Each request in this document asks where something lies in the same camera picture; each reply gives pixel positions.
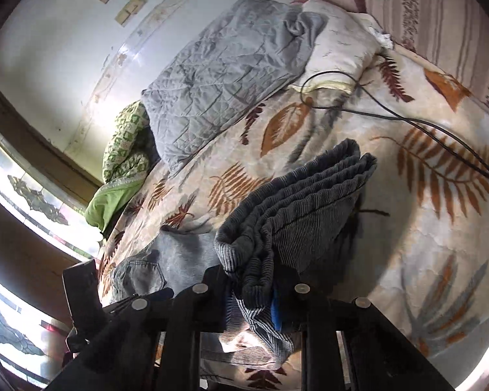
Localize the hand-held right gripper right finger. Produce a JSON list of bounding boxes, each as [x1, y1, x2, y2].
[[270, 268, 457, 391]]

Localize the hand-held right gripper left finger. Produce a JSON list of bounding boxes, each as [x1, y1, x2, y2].
[[45, 266, 238, 391]]

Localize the grey denim pants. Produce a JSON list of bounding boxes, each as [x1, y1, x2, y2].
[[110, 138, 378, 375]]

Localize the brown wooden door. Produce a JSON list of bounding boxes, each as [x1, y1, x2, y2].
[[0, 69, 104, 391]]

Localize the stained glass window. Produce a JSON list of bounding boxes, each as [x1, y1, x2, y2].
[[0, 124, 103, 261], [0, 269, 74, 388]]

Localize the green patterned quilt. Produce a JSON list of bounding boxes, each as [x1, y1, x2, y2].
[[85, 100, 152, 234]]

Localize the leaf print bed blanket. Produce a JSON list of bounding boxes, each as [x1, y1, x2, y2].
[[98, 45, 489, 391]]

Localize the grey quilted pillow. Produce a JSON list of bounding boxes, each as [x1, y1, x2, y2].
[[141, 0, 327, 174]]

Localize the cream floral pillow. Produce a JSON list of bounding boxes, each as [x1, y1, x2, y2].
[[289, 0, 386, 93]]

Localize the small white cloth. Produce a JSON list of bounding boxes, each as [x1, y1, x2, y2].
[[375, 28, 394, 50]]

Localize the striped floral sofa cushion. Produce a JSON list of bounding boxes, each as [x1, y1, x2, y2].
[[363, 0, 489, 128]]

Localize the black cable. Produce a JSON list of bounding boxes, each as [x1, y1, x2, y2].
[[299, 71, 489, 189]]

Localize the beige wall light switch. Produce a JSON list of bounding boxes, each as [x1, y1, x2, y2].
[[114, 0, 147, 27]]

